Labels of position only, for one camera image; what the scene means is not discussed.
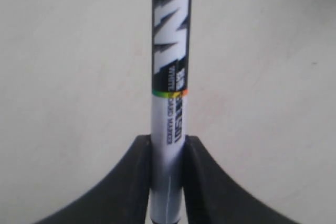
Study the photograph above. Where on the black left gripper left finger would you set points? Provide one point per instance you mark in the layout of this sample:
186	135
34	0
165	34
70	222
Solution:
121	197

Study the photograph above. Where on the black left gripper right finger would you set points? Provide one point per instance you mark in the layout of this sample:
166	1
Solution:
212	196

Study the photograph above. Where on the black and white whiteboard marker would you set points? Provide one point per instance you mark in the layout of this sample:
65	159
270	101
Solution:
171	21

